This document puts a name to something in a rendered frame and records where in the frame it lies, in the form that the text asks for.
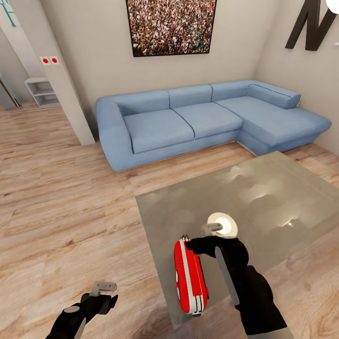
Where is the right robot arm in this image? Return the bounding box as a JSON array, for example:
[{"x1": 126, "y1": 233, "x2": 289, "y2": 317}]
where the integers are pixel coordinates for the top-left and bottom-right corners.
[{"x1": 186, "y1": 223, "x2": 294, "y2": 339}]

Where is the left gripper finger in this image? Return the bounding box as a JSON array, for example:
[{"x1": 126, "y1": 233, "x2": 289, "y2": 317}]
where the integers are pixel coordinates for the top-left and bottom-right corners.
[{"x1": 109, "y1": 294, "x2": 118, "y2": 310}]

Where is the radio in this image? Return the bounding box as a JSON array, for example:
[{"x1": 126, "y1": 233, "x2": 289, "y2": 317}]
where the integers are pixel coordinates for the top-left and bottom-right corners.
[{"x1": 174, "y1": 235, "x2": 210, "y2": 317}]

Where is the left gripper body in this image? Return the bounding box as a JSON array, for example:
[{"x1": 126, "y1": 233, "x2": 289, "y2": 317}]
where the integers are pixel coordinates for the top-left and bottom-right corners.
[{"x1": 80, "y1": 293, "x2": 111, "y2": 321}]

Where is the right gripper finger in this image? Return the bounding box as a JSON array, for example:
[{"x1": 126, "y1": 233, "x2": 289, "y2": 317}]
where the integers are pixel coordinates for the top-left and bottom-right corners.
[{"x1": 186, "y1": 240, "x2": 193, "y2": 250}]

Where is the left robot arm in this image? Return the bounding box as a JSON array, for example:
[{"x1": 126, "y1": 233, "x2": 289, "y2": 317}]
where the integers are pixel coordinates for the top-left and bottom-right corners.
[{"x1": 45, "y1": 281, "x2": 118, "y2": 339}]

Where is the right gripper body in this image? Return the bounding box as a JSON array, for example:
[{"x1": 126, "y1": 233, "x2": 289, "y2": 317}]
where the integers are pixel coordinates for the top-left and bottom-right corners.
[{"x1": 191, "y1": 235, "x2": 219, "y2": 256}]

